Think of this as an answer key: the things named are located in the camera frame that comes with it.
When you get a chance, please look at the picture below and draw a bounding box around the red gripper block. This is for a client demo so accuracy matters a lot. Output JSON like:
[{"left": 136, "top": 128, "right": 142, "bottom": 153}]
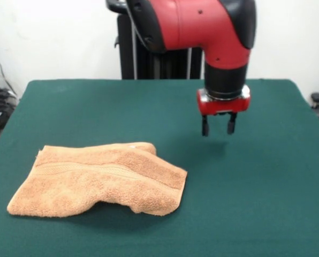
[{"left": 196, "top": 85, "right": 251, "bottom": 137}]

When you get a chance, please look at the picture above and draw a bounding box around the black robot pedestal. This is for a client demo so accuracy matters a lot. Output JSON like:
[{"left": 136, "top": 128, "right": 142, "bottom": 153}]
[{"left": 105, "top": 0, "right": 206, "bottom": 80}]

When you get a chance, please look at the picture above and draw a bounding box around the orange terry towel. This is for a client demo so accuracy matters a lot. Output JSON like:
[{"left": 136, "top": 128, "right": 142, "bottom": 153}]
[{"left": 6, "top": 141, "right": 188, "bottom": 217}]

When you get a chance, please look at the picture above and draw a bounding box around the dark green tablecloth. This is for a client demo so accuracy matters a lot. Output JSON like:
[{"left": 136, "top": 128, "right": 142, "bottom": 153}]
[{"left": 0, "top": 79, "right": 319, "bottom": 257}]

